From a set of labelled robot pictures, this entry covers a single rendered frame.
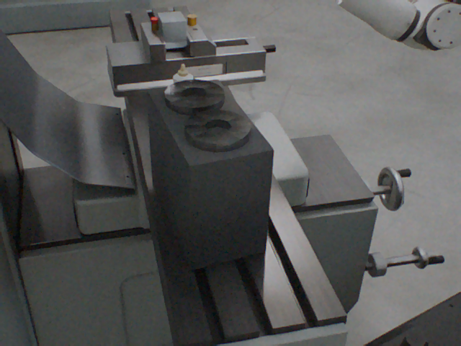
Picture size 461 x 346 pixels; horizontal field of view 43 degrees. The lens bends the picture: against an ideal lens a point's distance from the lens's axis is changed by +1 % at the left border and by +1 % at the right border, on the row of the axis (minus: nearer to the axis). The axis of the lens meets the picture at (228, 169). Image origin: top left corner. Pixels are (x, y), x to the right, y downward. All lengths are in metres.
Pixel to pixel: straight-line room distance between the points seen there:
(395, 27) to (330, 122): 1.98
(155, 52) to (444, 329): 0.83
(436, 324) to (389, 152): 1.68
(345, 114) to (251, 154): 2.41
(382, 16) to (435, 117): 2.20
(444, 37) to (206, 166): 0.54
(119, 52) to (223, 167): 0.63
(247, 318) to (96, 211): 0.49
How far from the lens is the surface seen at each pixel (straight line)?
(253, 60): 1.34
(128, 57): 1.31
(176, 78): 1.18
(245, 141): 0.78
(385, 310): 2.13
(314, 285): 0.85
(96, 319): 1.40
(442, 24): 1.11
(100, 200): 1.18
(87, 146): 1.23
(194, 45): 1.28
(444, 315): 1.34
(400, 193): 1.53
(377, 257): 1.50
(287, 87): 3.37
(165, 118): 0.84
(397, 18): 1.12
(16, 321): 1.32
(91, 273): 1.29
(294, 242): 0.91
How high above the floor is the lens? 1.54
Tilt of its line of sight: 35 degrees down
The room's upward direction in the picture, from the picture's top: 2 degrees clockwise
